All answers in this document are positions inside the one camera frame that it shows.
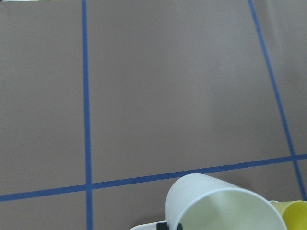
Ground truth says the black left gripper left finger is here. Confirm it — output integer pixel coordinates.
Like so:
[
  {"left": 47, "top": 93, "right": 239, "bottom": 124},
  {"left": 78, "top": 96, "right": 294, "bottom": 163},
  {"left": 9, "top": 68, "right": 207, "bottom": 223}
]
[{"left": 156, "top": 222, "right": 168, "bottom": 230}]

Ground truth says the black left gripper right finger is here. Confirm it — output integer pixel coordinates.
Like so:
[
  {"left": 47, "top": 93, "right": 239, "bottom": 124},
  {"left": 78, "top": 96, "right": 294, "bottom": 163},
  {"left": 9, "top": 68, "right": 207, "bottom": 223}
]
[{"left": 177, "top": 223, "right": 183, "bottom": 230}]

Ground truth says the white plastic cup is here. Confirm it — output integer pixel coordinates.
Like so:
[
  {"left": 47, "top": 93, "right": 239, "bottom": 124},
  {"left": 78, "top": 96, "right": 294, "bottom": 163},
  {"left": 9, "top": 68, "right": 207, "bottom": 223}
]
[{"left": 165, "top": 173, "right": 286, "bottom": 230}]

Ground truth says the yellow plastic cup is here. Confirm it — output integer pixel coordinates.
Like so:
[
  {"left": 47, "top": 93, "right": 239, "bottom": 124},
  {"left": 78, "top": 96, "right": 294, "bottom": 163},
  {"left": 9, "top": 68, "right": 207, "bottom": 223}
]
[{"left": 270, "top": 200, "right": 307, "bottom": 230}]

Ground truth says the cream plastic tray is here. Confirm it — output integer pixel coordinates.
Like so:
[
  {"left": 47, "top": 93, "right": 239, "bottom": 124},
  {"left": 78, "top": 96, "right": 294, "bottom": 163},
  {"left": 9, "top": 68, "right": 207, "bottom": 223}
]
[{"left": 130, "top": 221, "right": 164, "bottom": 230}]

